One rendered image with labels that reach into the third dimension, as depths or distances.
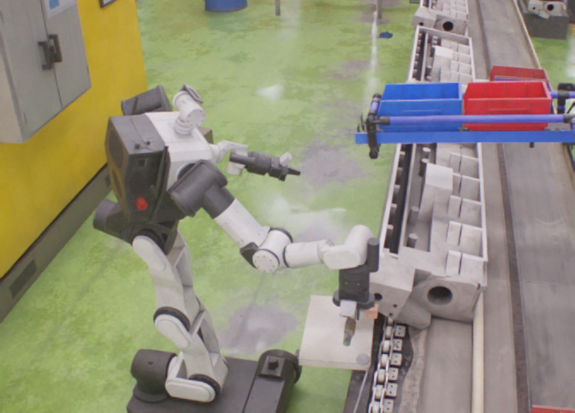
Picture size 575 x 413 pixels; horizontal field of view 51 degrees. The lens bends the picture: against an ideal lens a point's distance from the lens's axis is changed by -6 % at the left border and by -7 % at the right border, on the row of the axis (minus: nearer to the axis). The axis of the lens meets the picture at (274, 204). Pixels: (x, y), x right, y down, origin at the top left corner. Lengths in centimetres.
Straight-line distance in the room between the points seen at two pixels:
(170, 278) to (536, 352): 123
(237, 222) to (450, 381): 79
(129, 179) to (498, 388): 125
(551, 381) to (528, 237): 77
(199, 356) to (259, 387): 34
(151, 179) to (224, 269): 175
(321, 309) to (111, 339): 148
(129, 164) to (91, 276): 195
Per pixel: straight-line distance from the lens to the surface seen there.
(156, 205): 196
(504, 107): 225
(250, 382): 273
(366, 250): 174
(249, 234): 181
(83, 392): 308
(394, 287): 197
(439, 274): 204
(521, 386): 201
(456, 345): 208
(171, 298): 230
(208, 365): 249
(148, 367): 263
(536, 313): 226
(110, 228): 219
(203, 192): 178
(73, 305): 357
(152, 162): 187
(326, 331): 202
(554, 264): 250
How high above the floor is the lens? 220
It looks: 32 degrees down
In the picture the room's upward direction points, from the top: 3 degrees counter-clockwise
